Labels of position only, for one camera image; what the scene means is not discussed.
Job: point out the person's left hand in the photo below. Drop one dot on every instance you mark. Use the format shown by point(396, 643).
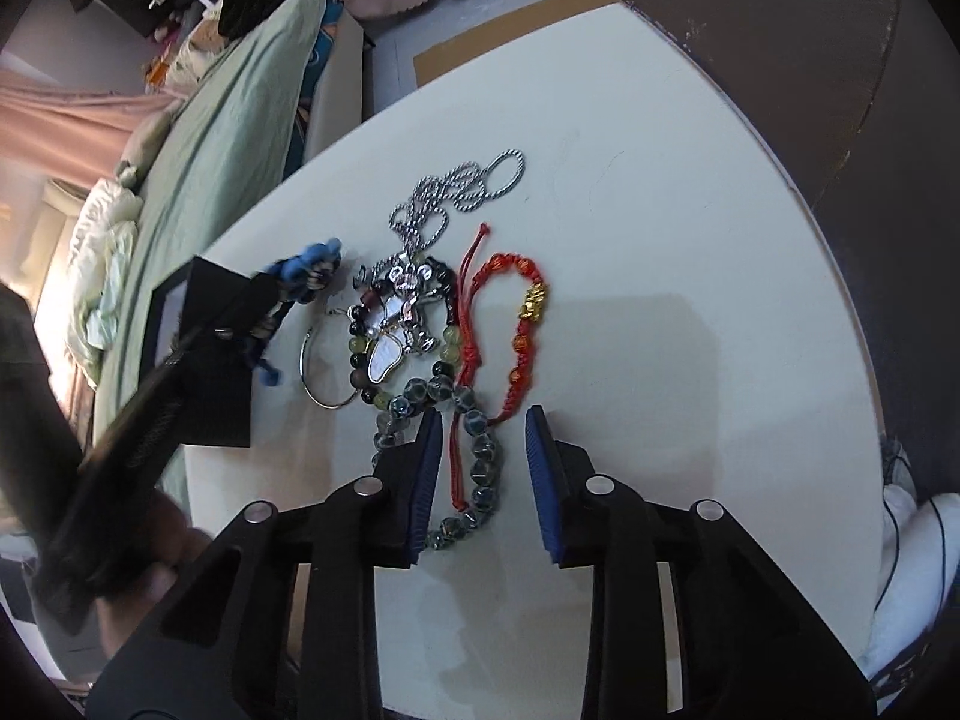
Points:
point(176, 540)

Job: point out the printed cream pillow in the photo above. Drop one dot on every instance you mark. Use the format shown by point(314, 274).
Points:
point(199, 45)

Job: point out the white butterfly shell pendant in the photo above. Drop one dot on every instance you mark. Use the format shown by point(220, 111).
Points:
point(390, 367)

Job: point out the pink curtain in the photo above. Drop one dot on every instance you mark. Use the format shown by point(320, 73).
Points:
point(60, 127)

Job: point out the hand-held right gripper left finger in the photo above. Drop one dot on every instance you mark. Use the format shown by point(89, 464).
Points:
point(424, 480)

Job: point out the grey pillow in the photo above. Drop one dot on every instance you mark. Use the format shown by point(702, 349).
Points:
point(150, 139)

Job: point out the white duvet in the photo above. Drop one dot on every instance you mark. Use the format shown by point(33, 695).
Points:
point(97, 240)

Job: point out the white bed frame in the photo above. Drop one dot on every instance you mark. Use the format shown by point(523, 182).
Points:
point(337, 90)

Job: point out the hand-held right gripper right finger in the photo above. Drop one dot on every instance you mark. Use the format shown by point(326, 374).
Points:
point(541, 487)

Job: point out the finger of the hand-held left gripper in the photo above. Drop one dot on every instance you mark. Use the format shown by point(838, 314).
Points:
point(150, 412)

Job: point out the pale blue cloth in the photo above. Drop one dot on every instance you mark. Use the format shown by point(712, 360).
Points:
point(105, 292)

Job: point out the white cloth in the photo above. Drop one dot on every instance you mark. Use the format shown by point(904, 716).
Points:
point(907, 562)

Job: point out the black jewelry box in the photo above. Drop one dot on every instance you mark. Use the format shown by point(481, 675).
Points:
point(221, 409)

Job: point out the black garment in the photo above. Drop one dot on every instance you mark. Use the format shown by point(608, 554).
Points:
point(247, 11)

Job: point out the silver bangle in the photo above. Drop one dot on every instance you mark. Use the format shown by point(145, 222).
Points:
point(303, 367)

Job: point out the green bed blanket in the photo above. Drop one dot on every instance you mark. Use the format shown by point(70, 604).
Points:
point(217, 135)

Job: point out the flat cardboard sheet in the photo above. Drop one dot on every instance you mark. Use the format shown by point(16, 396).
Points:
point(480, 45)

